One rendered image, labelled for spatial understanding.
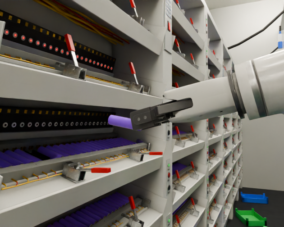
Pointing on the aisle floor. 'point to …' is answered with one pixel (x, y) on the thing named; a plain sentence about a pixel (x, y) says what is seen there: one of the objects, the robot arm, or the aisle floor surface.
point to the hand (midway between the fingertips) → (145, 119)
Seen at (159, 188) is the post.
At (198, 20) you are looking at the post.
